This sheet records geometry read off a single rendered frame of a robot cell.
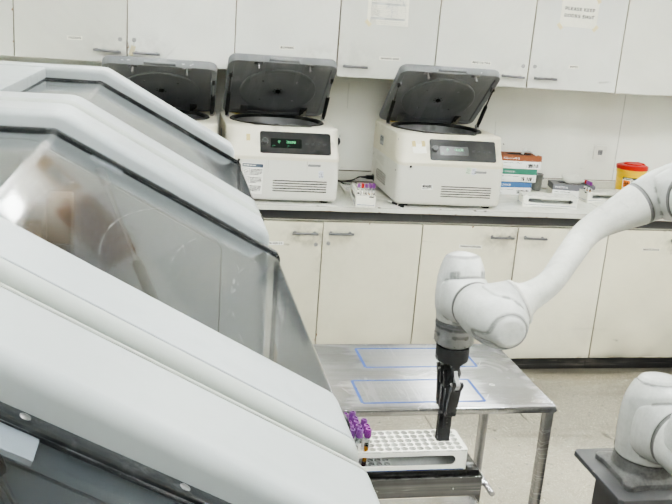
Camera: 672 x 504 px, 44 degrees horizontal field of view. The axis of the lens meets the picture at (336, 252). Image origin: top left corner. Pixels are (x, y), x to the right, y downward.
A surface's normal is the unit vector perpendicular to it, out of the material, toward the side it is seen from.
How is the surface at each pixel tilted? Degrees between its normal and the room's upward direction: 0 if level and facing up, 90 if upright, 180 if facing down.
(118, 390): 29
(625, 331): 90
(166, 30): 90
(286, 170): 90
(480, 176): 90
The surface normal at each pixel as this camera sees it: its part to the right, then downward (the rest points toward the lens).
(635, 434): -0.94, 0.04
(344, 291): 0.18, 0.28
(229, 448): 0.54, -0.83
